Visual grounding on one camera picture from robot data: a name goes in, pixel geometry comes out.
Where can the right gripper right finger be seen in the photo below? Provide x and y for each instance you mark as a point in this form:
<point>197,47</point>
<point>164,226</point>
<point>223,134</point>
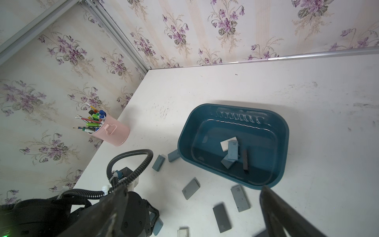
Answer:
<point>280,218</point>

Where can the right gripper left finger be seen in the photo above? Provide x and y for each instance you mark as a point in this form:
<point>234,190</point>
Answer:
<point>105,220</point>

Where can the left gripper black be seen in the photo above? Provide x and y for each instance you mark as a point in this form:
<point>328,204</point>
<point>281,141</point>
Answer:
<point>136,216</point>

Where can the grey eraser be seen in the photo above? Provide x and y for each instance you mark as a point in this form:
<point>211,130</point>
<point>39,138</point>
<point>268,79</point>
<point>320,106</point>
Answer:
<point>240,198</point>
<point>227,163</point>
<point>191,188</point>

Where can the grey-blue eraser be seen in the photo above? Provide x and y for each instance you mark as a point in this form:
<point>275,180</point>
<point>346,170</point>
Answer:
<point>158,163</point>
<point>158,226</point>
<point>173,156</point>
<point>233,150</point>

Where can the white eraser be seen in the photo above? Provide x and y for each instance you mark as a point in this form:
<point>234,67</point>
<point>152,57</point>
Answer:
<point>183,232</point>
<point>225,144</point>

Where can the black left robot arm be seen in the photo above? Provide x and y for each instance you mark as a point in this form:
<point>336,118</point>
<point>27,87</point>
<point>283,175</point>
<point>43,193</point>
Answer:
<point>52,216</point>

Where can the grey eraser by box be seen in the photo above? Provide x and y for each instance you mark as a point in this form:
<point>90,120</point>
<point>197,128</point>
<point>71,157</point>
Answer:
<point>240,198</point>

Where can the teal plastic storage box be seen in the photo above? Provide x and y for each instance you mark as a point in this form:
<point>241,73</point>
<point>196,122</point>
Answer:
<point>263,133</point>

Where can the pink pen cup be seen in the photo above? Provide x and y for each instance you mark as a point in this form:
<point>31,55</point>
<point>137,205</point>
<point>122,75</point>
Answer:
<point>103,126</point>

